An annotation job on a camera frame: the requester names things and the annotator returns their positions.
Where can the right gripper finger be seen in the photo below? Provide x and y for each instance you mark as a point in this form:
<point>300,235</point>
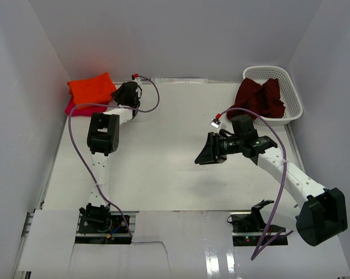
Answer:
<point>209,152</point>
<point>220,158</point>

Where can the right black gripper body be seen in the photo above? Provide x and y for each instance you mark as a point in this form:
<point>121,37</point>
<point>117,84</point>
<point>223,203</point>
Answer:
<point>230,146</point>

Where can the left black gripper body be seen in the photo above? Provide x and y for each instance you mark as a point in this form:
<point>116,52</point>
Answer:
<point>138,103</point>

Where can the orange t shirt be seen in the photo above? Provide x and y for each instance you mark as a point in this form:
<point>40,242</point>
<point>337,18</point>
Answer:
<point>91,91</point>

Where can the dark red t shirt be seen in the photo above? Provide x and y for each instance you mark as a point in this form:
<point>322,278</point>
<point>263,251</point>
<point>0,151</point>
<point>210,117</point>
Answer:
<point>263,100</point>

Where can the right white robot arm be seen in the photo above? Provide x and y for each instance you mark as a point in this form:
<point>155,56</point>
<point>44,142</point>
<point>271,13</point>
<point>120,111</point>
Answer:
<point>320,213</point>

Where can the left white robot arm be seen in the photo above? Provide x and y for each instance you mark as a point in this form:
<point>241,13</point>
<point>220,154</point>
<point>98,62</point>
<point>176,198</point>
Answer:
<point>102,140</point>

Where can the folded pink t shirt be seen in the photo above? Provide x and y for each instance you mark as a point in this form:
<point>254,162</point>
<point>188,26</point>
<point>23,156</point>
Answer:
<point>87,111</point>

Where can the white plastic basket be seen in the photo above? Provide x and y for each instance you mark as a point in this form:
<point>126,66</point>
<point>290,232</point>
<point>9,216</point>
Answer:
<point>288,93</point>

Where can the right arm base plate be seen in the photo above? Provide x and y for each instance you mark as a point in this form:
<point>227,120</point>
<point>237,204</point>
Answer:
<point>251,222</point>

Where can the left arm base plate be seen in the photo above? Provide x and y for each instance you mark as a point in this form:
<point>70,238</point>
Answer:
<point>116,228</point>

